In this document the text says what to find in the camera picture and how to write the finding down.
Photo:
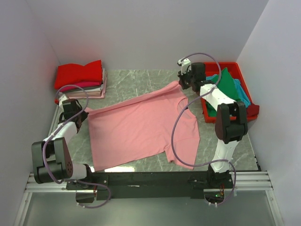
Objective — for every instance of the blue t shirt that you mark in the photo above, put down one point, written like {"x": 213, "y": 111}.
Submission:
{"x": 242, "y": 95}

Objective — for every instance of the folded grey t shirt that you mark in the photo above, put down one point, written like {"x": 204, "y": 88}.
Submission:
{"x": 86, "y": 85}

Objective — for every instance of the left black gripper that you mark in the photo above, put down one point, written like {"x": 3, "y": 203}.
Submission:
{"x": 84, "y": 115}

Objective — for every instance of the folded magenta t shirt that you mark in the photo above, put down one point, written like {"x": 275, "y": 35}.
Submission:
{"x": 83, "y": 84}

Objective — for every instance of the folded beige t shirt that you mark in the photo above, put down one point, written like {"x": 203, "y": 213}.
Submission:
{"x": 96, "y": 91}

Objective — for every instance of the red plastic bin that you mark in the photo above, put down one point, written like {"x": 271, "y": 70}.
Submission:
{"x": 233, "y": 68}

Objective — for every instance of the green t shirt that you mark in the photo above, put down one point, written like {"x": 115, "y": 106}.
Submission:
{"x": 227, "y": 86}

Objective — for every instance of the folded white t shirt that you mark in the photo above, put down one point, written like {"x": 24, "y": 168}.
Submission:
{"x": 95, "y": 89}

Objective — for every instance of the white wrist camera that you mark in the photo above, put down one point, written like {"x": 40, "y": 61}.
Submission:
{"x": 184, "y": 64}
{"x": 60, "y": 98}

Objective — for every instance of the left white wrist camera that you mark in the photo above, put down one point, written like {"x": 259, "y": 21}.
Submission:
{"x": 60, "y": 98}

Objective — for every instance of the folded light pink t shirt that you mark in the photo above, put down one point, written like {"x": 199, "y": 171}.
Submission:
{"x": 91, "y": 95}

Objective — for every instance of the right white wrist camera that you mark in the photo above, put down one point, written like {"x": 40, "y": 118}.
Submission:
{"x": 184, "y": 64}

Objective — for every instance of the dark red t shirt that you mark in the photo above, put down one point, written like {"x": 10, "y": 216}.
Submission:
{"x": 252, "y": 112}

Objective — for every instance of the folded red t shirt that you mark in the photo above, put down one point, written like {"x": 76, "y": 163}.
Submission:
{"x": 74, "y": 73}

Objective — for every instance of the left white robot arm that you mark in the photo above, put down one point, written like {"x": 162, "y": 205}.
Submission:
{"x": 51, "y": 159}

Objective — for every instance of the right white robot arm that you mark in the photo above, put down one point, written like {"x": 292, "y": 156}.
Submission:
{"x": 230, "y": 123}

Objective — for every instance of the black base beam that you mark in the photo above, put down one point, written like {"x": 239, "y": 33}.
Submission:
{"x": 125, "y": 185}

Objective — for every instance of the aluminium rail frame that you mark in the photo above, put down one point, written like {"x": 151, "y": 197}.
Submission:
{"x": 253, "y": 204}

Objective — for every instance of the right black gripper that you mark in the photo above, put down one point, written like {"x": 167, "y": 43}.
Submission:
{"x": 182, "y": 76}

